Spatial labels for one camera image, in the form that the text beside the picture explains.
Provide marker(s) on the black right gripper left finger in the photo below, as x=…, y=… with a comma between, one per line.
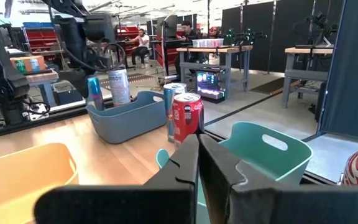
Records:
x=172, y=199

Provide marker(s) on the rack of red bins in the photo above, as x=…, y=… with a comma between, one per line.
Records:
x=40, y=37

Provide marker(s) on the blue-grey plastic bin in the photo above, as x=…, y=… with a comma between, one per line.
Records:
x=126, y=121

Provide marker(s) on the yellow plastic bin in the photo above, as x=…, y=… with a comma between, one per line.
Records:
x=17, y=177

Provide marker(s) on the dark blue partition panel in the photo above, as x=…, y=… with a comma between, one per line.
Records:
x=353, y=77

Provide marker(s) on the grey workshop table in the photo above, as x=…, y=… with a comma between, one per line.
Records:
x=42, y=79

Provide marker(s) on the blue silver Red Bull can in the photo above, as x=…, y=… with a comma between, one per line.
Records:
x=95, y=91
x=168, y=105

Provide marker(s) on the black partition wall panels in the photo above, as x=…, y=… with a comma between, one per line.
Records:
x=259, y=31

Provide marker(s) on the computer tower with lights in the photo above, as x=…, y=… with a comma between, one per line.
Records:
x=210, y=85

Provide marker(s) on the background black robot arm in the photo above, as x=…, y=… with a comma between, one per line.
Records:
x=315, y=28

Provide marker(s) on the silver Celsius drink can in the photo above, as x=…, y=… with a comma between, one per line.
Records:
x=119, y=87

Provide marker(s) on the black computer monitor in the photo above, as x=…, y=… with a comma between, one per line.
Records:
x=166, y=26

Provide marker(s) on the cardboard soda carton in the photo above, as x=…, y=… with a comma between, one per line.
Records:
x=26, y=63

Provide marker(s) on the person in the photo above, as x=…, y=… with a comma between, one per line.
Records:
x=186, y=34
x=141, y=43

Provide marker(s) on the teal plastic bin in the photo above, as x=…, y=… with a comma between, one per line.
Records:
x=259, y=161

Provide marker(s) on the red shelving unit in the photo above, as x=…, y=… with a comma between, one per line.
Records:
x=129, y=34

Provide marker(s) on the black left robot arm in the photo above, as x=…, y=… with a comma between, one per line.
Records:
x=11, y=90

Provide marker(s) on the grey storage crate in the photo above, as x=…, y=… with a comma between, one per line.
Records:
x=67, y=91

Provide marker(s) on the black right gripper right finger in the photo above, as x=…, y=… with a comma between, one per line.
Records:
x=247, y=202

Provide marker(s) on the wooden workbench grey legs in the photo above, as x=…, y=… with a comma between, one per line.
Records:
x=306, y=51
x=213, y=49

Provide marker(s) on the clear plastic storage tub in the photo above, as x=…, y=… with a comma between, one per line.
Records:
x=208, y=43

